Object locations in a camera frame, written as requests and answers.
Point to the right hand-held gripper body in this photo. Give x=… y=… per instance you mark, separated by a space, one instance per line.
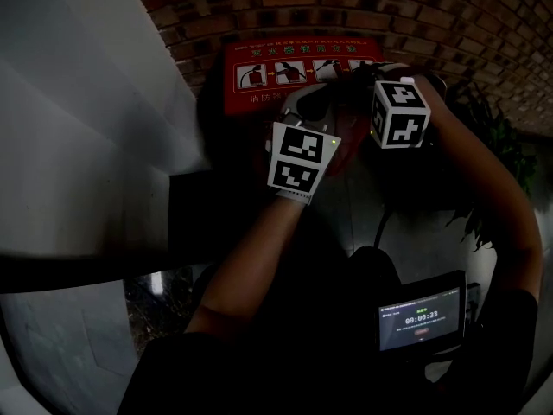
x=399 y=115

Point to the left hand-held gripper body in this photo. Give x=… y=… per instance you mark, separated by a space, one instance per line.
x=298 y=154

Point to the red fire extinguisher box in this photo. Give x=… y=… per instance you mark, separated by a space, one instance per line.
x=242 y=102

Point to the person's left forearm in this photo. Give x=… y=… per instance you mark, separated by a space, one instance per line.
x=246 y=266

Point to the person's right forearm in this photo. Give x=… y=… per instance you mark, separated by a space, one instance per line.
x=497 y=197

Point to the black wristband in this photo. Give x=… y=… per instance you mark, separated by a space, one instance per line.
x=430 y=136

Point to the green potted plant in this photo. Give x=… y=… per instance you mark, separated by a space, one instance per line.
x=505 y=145

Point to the black plinth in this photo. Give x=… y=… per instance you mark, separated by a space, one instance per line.
x=190 y=214

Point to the black phone with lit screen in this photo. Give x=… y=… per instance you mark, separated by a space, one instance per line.
x=419 y=320

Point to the person's black clothing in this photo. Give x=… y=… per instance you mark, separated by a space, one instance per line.
x=302 y=370

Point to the black wall trim strip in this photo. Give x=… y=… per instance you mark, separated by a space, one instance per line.
x=86 y=272

